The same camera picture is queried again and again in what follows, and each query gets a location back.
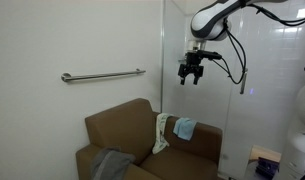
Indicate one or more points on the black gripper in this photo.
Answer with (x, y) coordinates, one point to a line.
(192, 66)

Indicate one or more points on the blue towel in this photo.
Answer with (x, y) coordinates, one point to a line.
(184, 128)

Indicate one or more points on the white towel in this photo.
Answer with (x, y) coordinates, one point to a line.
(160, 141)

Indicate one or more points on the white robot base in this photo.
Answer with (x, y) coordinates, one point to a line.
(292, 164)

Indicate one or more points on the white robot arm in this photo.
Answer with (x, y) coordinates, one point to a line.
(211, 23)

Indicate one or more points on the grey towel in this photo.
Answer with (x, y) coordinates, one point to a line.
(110, 164)

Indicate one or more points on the metal towel bar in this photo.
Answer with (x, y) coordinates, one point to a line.
(66, 77)

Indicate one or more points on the brown armchair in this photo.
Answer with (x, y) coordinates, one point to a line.
(132, 127)

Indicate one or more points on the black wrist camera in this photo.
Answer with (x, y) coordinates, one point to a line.
(207, 54)

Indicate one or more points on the metal shower door handle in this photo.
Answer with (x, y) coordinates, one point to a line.
(243, 84)

